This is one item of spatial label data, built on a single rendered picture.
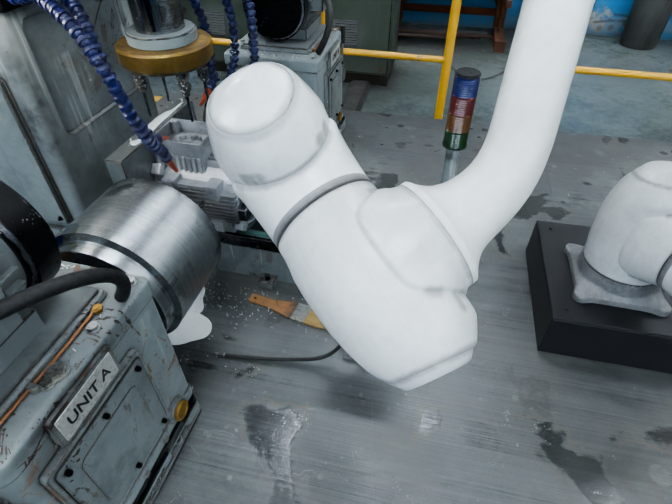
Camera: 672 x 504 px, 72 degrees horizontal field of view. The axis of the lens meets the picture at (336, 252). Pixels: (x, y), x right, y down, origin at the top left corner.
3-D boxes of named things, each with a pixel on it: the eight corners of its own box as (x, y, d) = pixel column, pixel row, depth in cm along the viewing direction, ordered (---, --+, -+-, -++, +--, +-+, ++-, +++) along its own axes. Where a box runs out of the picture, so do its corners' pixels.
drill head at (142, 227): (18, 392, 79) (-67, 293, 62) (137, 253, 105) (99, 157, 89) (149, 426, 75) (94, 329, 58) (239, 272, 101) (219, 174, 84)
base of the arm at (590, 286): (644, 248, 108) (655, 229, 104) (670, 318, 92) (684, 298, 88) (561, 236, 111) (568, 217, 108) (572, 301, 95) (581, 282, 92)
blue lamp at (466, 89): (450, 97, 109) (453, 78, 106) (452, 87, 113) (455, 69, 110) (476, 100, 108) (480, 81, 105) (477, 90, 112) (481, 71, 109)
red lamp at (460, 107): (447, 115, 112) (450, 97, 109) (449, 105, 116) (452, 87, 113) (472, 118, 111) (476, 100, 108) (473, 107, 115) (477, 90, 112)
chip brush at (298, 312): (245, 305, 109) (245, 303, 108) (255, 291, 112) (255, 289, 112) (325, 331, 103) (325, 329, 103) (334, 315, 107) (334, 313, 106)
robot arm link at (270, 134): (229, 174, 50) (291, 269, 46) (157, 86, 35) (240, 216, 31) (311, 119, 51) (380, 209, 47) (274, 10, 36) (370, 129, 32)
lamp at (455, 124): (444, 132, 115) (447, 115, 112) (446, 121, 119) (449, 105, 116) (469, 135, 114) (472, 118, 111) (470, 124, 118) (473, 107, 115)
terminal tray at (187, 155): (156, 168, 103) (147, 139, 98) (179, 145, 110) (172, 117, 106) (205, 175, 101) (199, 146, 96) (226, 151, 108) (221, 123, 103)
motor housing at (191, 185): (163, 232, 110) (141, 163, 97) (200, 188, 124) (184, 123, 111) (241, 246, 106) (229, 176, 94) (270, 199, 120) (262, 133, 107)
